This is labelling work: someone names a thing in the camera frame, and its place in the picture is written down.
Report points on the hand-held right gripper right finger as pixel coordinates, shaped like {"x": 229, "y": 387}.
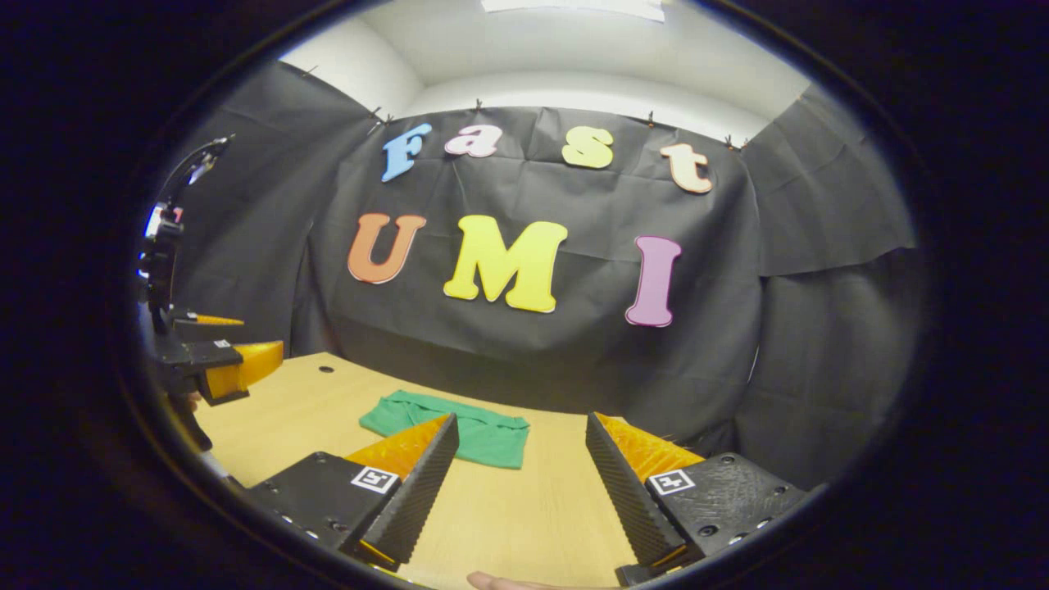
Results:
{"x": 631, "y": 500}

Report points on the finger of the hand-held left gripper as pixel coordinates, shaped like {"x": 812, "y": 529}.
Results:
{"x": 246, "y": 365}
{"x": 205, "y": 328}

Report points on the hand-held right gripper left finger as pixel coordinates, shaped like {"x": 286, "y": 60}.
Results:
{"x": 418, "y": 500}

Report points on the green T-shirt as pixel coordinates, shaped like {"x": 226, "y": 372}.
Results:
{"x": 492, "y": 438}

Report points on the black backdrop cloth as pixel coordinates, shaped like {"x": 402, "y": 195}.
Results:
{"x": 574, "y": 360}

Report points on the ceiling light panel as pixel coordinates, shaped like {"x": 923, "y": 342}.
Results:
{"x": 574, "y": 8}

